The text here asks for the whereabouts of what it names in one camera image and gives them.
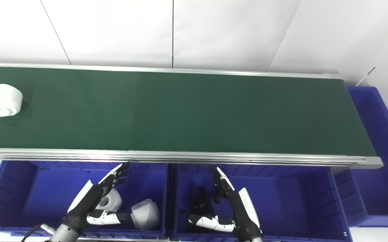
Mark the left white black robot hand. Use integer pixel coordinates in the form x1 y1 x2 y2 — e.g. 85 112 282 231
63 162 131 230

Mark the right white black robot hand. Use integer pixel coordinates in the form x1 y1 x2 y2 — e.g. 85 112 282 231
188 166 263 240

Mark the white cylindrical part with holes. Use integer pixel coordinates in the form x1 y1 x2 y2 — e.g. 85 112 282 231
96 188 123 212
0 84 23 117

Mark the black part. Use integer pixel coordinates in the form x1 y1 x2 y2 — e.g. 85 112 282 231
188 186 216 216

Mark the blue plastic bin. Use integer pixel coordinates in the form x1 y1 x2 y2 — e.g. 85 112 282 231
334 86 388 228
0 160 169 240
169 163 353 242

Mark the white faceted part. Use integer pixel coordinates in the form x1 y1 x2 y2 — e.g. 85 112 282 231
130 198 161 231

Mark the thin white rod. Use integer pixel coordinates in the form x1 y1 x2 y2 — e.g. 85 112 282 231
355 67 376 87

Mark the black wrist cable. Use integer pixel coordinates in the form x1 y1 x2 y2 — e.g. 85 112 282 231
20 225 43 242

